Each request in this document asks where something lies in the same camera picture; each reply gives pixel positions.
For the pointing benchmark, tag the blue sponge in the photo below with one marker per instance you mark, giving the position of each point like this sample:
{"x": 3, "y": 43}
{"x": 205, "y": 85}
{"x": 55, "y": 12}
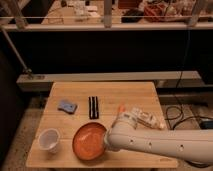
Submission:
{"x": 67, "y": 107}

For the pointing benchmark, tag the white plastic cup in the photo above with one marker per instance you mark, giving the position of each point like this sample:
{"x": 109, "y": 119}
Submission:
{"x": 49, "y": 140}

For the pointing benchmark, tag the white plastic bottle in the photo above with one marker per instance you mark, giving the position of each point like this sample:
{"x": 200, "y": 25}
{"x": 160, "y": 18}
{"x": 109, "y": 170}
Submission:
{"x": 147, "y": 119}

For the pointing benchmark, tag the black rectangular brush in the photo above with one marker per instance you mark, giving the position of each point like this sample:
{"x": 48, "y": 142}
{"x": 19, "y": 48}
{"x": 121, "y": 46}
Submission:
{"x": 93, "y": 107}

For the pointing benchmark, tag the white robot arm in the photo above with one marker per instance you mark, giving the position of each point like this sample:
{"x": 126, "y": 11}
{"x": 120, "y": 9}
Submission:
{"x": 191, "y": 145}

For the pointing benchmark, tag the red object on shelf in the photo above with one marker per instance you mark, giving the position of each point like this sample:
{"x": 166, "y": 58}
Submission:
{"x": 156, "y": 13}

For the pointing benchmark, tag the grey metal rail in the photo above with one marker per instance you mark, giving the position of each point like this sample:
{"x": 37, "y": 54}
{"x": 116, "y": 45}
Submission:
{"x": 43, "y": 82}

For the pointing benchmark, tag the black object on shelf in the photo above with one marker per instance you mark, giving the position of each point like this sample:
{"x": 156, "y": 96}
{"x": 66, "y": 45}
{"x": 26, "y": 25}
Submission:
{"x": 132, "y": 16}

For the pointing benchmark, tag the orange carrot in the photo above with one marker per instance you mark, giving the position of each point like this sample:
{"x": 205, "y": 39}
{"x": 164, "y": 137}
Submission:
{"x": 121, "y": 109}

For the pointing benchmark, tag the diagonal metal pole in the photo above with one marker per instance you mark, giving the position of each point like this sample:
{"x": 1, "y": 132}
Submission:
{"x": 26, "y": 69}

